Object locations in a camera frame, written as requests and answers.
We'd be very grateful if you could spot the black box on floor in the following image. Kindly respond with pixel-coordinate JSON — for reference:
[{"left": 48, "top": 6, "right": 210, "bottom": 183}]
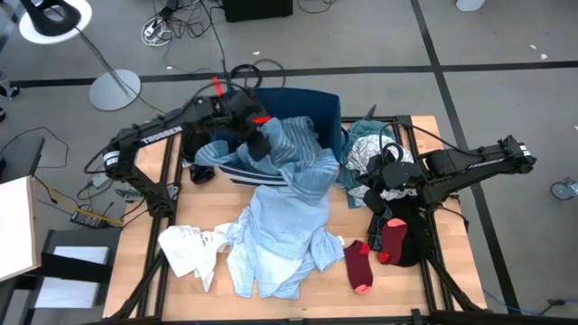
[{"left": 222, "top": 0, "right": 294, "bottom": 23}]

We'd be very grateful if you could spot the black white cart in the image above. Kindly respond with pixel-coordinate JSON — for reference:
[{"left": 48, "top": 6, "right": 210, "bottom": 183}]
[{"left": 33, "top": 228, "right": 122, "bottom": 311}]

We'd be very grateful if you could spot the small black garment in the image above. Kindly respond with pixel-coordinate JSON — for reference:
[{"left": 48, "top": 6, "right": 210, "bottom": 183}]
[{"left": 189, "top": 163, "right": 217, "bottom": 185}]

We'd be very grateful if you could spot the teal garment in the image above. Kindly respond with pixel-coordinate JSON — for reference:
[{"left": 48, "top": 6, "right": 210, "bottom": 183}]
[{"left": 338, "top": 118, "right": 399, "bottom": 209}]

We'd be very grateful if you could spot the maroon sock pink toe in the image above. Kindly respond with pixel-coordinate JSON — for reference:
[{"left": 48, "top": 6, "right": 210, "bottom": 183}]
[
  {"left": 378, "top": 218, "right": 409, "bottom": 266},
  {"left": 343, "top": 239, "right": 375, "bottom": 296}
]

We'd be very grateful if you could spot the black side table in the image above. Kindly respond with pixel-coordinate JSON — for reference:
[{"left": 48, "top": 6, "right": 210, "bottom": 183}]
[{"left": 0, "top": 135, "right": 47, "bottom": 184}]

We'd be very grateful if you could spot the navy white striped fabric basket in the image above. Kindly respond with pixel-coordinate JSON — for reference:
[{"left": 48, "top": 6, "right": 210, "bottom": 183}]
[{"left": 210, "top": 87, "right": 344, "bottom": 187}]

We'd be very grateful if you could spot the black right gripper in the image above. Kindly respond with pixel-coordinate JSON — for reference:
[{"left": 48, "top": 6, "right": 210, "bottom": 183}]
[{"left": 363, "top": 156, "right": 424, "bottom": 216}]

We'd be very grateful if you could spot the grey caster wheel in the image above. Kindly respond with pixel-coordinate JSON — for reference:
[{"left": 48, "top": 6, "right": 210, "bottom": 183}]
[{"left": 549, "top": 176, "right": 578, "bottom": 202}]

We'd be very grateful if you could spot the black floor cable bundle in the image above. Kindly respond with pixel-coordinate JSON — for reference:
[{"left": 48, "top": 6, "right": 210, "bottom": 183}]
[{"left": 139, "top": 0, "right": 228, "bottom": 76}]

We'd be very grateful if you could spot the black power brick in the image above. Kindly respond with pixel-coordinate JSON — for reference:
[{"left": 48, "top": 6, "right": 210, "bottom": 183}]
[{"left": 69, "top": 209, "right": 104, "bottom": 230}]

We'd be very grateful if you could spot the white t-shirt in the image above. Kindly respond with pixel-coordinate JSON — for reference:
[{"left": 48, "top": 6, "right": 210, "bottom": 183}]
[{"left": 157, "top": 223, "right": 232, "bottom": 293}]

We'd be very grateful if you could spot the white black leaf print garment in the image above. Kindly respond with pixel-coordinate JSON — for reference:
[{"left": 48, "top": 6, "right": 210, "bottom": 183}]
[{"left": 347, "top": 134, "right": 416, "bottom": 202}]

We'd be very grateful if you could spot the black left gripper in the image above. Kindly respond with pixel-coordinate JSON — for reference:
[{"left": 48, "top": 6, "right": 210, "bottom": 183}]
[{"left": 223, "top": 89, "right": 274, "bottom": 163}]

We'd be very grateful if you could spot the plain light blue garment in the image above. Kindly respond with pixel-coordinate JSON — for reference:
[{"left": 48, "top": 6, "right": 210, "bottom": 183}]
[{"left": 250, "top": 184, "right": 331, "bottom": 261}]

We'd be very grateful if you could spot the blue striped shirt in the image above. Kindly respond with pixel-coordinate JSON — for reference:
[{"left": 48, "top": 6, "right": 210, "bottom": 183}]
[{"left": 193, "top": 116, "right": 340, "bottom": 204}]

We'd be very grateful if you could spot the black aluminium table frame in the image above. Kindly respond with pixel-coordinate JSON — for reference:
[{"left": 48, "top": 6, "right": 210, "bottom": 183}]
[{"left": 97, "top": 115, "right": 489, "bottom": 325}]

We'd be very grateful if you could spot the white board desk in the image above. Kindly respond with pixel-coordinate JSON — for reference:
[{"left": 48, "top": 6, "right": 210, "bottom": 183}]
[{"left": 0, "top": 175, "right": 41, "bottom": 283}]

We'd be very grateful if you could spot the blue floor cable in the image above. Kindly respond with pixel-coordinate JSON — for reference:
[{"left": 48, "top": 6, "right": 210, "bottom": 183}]
[{"left": 481, "top": 288, "right": 548, "bottom": 316}]

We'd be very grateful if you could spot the grey round base pole stand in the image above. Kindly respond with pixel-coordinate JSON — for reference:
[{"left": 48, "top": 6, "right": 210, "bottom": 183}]
[{"left": 71, "top": 24, "right": 143, "bottom": 113}]

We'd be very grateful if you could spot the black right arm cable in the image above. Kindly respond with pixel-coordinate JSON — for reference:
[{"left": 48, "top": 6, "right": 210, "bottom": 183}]
[{"left": 378, "top": 124, "right": 406, "bottom": 164}]

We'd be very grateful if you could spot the black cable loop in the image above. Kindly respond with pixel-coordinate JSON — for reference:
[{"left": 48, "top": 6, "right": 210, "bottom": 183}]
[{"left": 228, "top": 58, "right": 287, "bottom": 92}]

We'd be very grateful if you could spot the yellow cable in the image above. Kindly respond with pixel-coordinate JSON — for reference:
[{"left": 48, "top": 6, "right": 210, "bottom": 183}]
[{"left": 33, "top": 175, "right": 124, "bottom": 226}]

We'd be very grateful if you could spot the white object on floor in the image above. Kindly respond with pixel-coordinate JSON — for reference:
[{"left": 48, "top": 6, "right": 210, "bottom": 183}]
[{"left": 454, "top": 0, "right": 487, "bottom": 13}]

